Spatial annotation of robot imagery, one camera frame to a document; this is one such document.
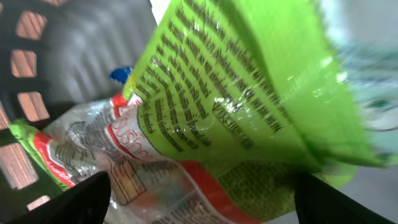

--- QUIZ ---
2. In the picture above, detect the green snack bag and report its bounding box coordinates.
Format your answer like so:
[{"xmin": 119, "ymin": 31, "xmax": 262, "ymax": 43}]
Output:
[{"xmin": 9, "ymin": 1, "xmax": 389, "ymax": 223}]

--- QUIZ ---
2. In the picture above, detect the grey plastic basket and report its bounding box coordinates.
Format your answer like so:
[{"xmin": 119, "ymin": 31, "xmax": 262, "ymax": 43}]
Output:
[{"xmin": 1, "ymin": 0, "xmax": 157, "ymax": 223}]

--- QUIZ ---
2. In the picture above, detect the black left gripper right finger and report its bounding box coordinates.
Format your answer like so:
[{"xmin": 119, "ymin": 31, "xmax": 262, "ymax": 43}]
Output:
[{"xmin": 294, "ymin": 174, "xmax": 393, "ymax": 224}]

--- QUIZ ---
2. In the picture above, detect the blue snack wrapper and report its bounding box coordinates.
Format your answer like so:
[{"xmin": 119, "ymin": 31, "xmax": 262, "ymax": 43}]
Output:
[{"xmin": 109, "ymin": 66, "xmax": 133, "ymax": 84}]

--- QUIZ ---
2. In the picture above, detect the teal tissue packet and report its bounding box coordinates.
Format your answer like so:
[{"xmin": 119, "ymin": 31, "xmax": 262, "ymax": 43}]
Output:
[{"xmin": 317, "ymin": 0, "xmax": 397, "ymax": 154}]

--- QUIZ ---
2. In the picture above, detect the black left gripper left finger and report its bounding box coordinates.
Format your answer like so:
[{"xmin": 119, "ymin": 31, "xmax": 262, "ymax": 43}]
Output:
[{"xmin": 7, "ymin": 171, "xmax": 111, "ymax": 224}]

